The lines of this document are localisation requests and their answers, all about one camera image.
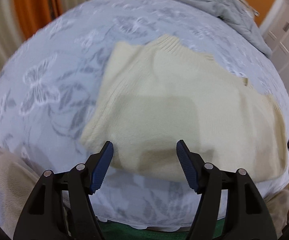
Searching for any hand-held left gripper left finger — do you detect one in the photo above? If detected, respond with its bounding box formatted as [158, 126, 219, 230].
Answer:
[13, 141, 114, 240]

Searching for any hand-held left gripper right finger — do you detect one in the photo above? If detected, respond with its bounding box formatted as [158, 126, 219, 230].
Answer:
[176, 140, 277, 240]

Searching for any cream knit cardigan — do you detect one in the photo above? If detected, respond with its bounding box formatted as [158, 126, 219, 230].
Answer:
[80, 34, 289, 183]

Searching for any person's green sweater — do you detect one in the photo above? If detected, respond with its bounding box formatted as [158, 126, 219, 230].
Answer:
[98, 220, 226, 240]

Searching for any person's left leg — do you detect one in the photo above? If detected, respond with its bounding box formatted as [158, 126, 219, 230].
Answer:
[0, 147, 39, 230]

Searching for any white wardrobe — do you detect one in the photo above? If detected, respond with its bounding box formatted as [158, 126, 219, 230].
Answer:
[259, 0, 289, 105]

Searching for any bed with butterfly sheet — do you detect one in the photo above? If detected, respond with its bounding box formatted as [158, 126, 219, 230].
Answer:
[0, 0, 289, 230]

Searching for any grey duvet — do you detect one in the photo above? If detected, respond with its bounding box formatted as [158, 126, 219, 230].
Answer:
[144, 0, 273, 58]

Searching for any orange curtain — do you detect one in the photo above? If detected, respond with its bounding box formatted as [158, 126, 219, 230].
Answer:
[12, 0, 63, 40]

